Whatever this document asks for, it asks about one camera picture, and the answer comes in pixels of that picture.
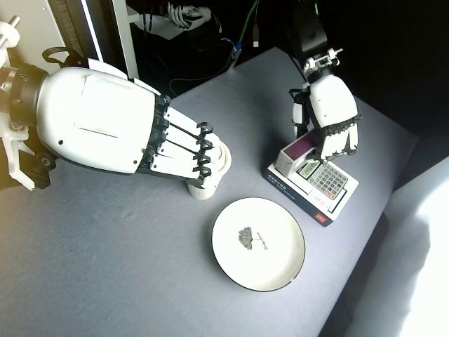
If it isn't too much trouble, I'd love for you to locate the black USB cable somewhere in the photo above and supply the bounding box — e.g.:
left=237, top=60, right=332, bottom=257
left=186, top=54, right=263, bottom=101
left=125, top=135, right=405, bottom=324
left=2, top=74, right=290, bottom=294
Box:
left=250, top=0, right=261, bottom=48

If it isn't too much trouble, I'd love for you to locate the white frame post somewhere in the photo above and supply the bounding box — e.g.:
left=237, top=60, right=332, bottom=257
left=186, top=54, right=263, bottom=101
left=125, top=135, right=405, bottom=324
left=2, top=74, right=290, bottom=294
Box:
left=81, top=0, right=140, bottom=81

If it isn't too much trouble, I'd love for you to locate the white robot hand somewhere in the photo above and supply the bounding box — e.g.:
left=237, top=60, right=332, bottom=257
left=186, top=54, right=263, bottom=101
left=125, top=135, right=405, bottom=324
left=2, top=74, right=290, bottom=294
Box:
left=289, top=74, right=363, bottom=162
left=36, top=58, right=233, bottom=190

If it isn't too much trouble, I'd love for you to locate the grey table cloth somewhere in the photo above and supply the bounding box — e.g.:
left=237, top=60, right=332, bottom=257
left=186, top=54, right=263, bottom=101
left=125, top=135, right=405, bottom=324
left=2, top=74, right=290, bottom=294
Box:
left=0, top=46, right=420, bottom=337

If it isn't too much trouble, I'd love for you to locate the spare white robot hand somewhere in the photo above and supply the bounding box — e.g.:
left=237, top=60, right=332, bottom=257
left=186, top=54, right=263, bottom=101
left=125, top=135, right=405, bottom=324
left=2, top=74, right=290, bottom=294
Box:
left=166, top=1, right=213, bottom=31

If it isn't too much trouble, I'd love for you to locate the white lidded paper cup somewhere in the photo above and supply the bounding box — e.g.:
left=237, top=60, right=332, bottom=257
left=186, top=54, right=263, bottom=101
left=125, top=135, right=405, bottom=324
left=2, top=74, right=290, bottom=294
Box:
left=185, top=140, right=233, bottom=201

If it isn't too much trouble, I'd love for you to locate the small grey purple box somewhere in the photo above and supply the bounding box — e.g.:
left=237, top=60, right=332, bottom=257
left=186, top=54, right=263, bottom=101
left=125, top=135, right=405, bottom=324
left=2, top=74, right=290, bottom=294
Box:
left=274, top=135, right=322, bottom=180

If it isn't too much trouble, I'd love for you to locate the white plate with dark rim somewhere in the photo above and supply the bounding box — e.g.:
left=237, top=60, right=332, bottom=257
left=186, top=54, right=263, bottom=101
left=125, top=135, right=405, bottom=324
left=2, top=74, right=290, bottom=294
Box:
left=210, top=197, right=306, bottom=292

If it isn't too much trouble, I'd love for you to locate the green cable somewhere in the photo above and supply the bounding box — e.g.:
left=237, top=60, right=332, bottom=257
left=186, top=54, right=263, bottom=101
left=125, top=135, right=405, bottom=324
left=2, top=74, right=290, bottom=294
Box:
left=233, top=0, right=260, bottom=53

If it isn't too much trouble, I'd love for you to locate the calculator box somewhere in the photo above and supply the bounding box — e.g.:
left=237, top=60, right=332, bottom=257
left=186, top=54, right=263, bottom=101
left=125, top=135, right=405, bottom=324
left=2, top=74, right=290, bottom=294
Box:
left=263, top=154, right=361, bottom=228

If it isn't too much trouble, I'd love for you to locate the thin black cable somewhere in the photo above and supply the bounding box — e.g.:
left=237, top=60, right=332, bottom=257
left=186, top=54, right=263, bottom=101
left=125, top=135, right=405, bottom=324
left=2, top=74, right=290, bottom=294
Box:
left=168, top=65, right=236, bottom=96

